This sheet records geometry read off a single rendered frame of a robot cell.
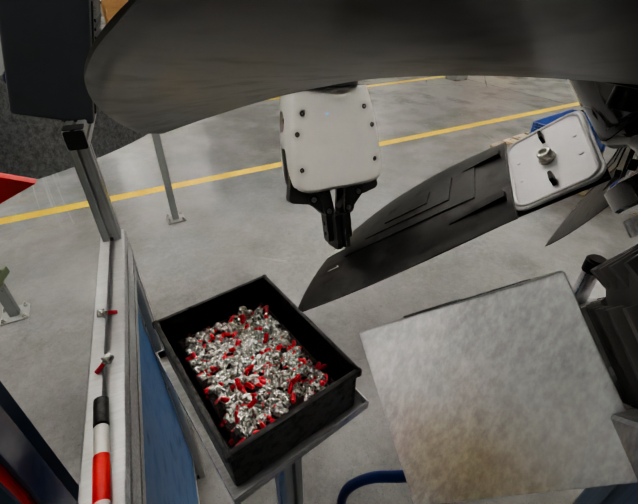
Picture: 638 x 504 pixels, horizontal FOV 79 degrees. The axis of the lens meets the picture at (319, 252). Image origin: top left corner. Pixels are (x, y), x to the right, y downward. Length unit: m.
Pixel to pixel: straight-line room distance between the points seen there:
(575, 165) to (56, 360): 1.83
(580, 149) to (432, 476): 0.27
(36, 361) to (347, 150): 1.70
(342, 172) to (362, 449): 1.12
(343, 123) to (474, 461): 0.31
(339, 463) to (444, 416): 1.08
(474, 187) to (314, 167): 0.15
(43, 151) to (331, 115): 1.71
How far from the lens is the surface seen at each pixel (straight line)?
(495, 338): 0.30
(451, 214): 0.37
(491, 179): 0.38
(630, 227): 0.34
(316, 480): 1.36
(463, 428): 0.32
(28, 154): 2.01
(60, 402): 1.75
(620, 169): 0.49
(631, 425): 0.30
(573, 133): 0.38
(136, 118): 0.19
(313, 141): 0.40
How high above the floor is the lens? 1.24
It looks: 35 degrees down
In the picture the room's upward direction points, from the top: straight up
